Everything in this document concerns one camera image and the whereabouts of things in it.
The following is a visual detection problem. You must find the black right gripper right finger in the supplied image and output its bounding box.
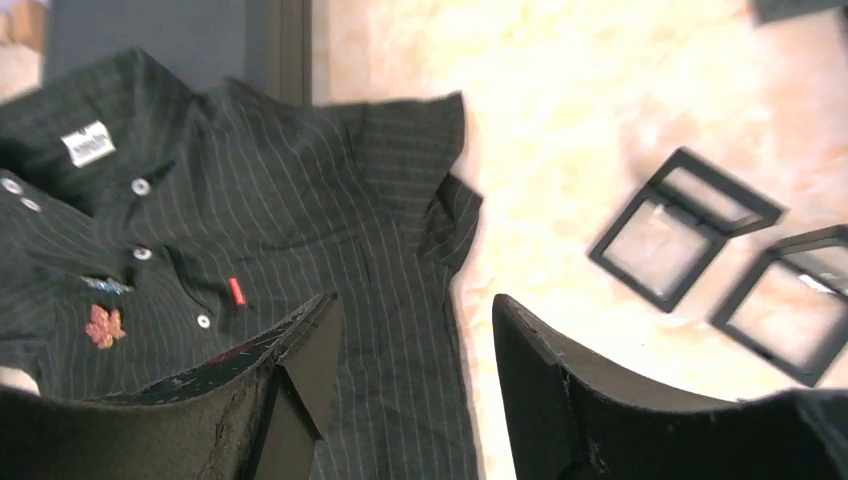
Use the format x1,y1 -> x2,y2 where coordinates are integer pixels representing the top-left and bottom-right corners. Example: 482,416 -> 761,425
492,294 -> 847,480

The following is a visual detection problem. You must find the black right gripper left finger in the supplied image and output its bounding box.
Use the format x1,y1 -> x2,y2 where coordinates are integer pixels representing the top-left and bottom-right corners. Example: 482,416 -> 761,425
1,294 -> 343,480

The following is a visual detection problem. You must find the pink gold brooch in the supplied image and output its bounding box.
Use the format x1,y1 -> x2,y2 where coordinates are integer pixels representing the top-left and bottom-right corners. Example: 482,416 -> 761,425
85,305 -> 126,350

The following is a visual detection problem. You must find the black frame brooch box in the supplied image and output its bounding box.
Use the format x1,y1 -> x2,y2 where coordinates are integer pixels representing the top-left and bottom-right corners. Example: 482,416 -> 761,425
588,147 -> 785,313

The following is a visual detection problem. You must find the black pinstriped button shirt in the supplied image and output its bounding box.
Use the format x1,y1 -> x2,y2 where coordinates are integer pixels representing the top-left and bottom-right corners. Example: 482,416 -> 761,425
1,49 -> 481,479

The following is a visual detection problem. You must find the dark grey case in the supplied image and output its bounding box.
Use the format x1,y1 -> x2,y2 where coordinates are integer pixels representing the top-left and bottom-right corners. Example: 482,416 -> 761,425
42,0 -> 312,105

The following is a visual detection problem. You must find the wooden block left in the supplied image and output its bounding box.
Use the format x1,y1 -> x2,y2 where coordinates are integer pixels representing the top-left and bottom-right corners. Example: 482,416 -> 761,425
1,0 -> 48,53

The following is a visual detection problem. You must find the right dark grey baseplate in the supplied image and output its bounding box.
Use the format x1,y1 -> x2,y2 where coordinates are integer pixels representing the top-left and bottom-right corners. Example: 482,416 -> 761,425
747,0 -> 847,24

